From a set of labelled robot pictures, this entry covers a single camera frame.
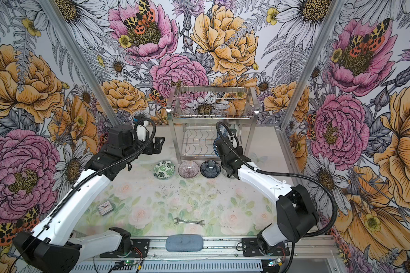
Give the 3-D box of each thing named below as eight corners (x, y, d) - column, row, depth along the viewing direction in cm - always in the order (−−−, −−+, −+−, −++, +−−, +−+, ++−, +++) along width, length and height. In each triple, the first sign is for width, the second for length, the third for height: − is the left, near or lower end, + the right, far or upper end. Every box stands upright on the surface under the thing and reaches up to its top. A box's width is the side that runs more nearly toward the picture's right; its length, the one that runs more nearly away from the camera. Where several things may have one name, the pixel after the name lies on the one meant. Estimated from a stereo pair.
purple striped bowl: (177, 174, 99) (176, 170, 96) (185, 162, 104) (184, 158, 101) (193, 181, 96) (192, 177, 93) (200, 168, 101) (200, 164, 98)
